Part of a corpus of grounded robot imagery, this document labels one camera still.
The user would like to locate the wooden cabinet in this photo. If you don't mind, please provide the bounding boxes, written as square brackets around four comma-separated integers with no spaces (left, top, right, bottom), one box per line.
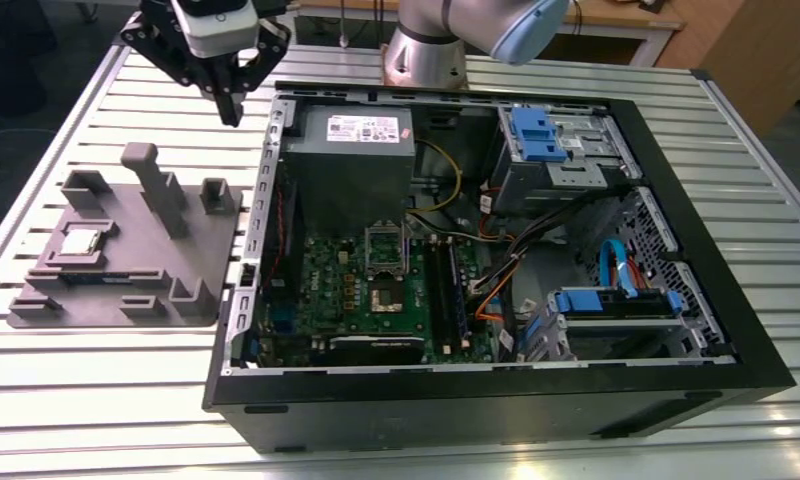
[659,0,800,136]

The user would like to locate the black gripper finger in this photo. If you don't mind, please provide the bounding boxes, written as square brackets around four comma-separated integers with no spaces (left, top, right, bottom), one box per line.
[119,17,232,126]
[229,22,292,127]

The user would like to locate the black wire bundle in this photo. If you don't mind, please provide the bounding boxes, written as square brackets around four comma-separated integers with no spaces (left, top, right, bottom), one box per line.
[472,184,636,296]

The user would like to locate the green motherboard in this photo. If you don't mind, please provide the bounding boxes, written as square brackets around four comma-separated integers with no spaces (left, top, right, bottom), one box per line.
[249,219,502,366]

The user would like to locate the blue data wire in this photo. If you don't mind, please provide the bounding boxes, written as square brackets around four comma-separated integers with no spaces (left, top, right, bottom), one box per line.
[598,238,650,301]

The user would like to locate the grey parts rack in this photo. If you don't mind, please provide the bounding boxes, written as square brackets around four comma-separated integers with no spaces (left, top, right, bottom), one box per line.
[5,142,248,331]

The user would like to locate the CPU socket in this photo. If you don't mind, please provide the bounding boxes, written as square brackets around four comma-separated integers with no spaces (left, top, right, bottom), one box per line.
[367,282,409,315]

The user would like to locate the black PC case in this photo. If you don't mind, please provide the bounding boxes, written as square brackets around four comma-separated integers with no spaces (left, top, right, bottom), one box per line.
[201,79,799,455]

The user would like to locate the metal disk bay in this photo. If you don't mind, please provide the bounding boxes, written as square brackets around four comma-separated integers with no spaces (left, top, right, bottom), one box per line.
[519,287,732,362]

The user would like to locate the silver CPU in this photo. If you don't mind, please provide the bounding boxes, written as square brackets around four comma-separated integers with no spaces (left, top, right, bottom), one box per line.
[61,227,101,255]

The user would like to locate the black RAM slot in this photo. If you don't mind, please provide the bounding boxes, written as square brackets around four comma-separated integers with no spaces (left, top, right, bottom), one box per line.
[444,238,474,350]
[425,238,452,352]

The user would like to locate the orange wire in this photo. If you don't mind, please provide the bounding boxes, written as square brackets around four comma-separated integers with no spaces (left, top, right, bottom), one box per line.
[472,274,519,322]

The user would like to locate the metal drive cage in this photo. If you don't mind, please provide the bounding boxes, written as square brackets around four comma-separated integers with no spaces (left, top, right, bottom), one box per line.
[491,104,644,216]

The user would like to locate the grey power supply unit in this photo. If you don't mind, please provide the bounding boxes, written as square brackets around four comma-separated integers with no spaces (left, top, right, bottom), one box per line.
[283,103,419,226]

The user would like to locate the black graphics card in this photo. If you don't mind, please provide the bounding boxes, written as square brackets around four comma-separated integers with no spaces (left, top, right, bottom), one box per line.
[309,333,427,366]

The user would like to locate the blue disk carrier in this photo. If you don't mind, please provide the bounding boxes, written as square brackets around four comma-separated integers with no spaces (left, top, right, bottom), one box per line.
[510,107,568,164]
[547,287,686,321]

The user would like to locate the yellow wire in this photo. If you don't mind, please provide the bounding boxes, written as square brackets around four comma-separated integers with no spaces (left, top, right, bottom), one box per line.
[409,138,466,214]

